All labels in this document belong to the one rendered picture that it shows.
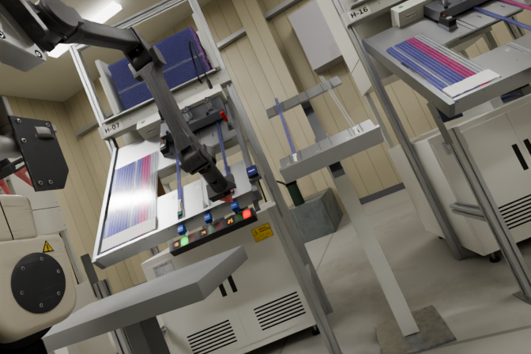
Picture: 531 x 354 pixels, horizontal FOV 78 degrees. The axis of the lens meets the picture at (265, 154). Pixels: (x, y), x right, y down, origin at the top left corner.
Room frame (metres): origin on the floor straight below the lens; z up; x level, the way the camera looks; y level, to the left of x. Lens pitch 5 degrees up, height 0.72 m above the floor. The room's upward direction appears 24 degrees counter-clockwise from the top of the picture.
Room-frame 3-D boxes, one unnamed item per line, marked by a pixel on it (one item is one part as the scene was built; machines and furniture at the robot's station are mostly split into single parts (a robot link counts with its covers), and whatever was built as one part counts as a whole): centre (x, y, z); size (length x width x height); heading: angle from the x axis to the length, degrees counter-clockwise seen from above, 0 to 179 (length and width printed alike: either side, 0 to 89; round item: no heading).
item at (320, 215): (3.92, -0.17, 0.39); 0.78 x 0.62 x 0.78; 162
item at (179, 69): (1.76, 0.33, 1.52); 0.51 x 0.13 x 0.27; 86
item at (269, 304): (1.88, 0.39, 0.31); 0.70 x 0.65 x 0.62; 86
